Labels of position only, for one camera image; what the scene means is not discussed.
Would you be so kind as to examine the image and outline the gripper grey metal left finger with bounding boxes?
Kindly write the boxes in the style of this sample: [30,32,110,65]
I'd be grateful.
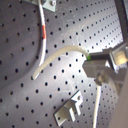
[82,60,123,95]

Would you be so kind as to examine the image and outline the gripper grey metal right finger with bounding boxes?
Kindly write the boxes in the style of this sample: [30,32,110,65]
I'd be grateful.
[90,43,128,67]

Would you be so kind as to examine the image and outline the white cable with red band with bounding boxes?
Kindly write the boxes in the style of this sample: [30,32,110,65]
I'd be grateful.
[31,0,102,128]

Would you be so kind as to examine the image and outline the dark frame bar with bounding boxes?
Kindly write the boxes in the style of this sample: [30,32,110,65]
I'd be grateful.
[115,0,128,40]

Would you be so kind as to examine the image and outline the grey cable clip bracket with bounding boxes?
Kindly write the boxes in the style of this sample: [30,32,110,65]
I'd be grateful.
[54,91,83,126]

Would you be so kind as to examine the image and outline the grey clip bracket top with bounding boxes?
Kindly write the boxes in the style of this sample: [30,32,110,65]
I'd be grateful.
[24,0,57,12]

